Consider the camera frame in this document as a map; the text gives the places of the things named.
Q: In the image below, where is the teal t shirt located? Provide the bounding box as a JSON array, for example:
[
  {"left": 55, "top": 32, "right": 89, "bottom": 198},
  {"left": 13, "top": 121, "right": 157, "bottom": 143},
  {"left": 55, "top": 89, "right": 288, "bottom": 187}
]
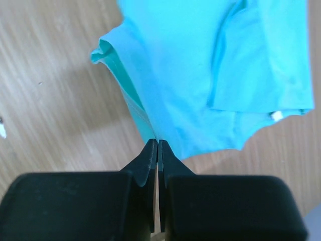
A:
[{"left": 91, "top": 1, "right": 314, "bottom": 159}]

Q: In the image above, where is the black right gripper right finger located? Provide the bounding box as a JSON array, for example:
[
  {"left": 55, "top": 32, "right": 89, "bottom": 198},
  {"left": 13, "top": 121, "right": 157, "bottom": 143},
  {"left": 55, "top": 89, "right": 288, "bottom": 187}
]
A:
[{"left": 157, "top": 140, "right": 308, "bottom": 240}]

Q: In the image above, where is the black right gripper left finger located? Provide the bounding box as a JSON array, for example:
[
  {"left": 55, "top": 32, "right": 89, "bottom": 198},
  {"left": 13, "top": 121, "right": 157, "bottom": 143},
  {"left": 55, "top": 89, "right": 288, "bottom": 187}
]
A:
[{"left": 1, "top": 139, "right": 157, "bottom": 240}]

